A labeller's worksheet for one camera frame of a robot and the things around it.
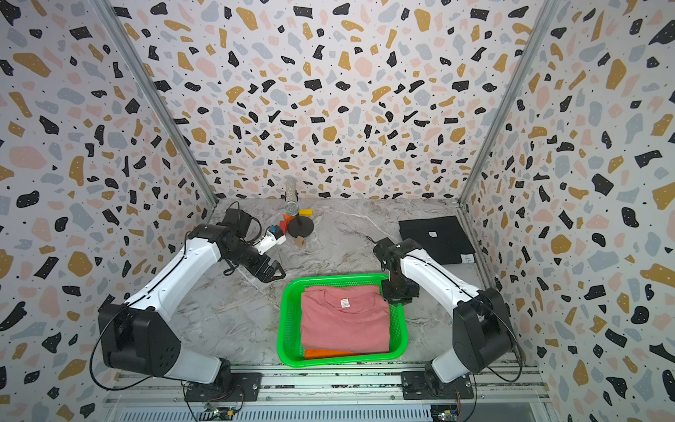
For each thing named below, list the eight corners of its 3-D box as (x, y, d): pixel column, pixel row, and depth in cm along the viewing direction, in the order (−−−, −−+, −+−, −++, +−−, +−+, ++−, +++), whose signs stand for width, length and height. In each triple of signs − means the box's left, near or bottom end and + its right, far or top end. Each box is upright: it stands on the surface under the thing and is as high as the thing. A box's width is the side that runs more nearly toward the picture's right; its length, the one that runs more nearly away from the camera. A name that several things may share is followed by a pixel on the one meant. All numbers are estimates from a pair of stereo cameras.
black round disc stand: (289, 238, 110) (287, 231, 107) (292, 223, 116) (290, 216, 112) (312, 238, 111) (311, 232, 107) (314, 223, 116) (313, 216, 113)
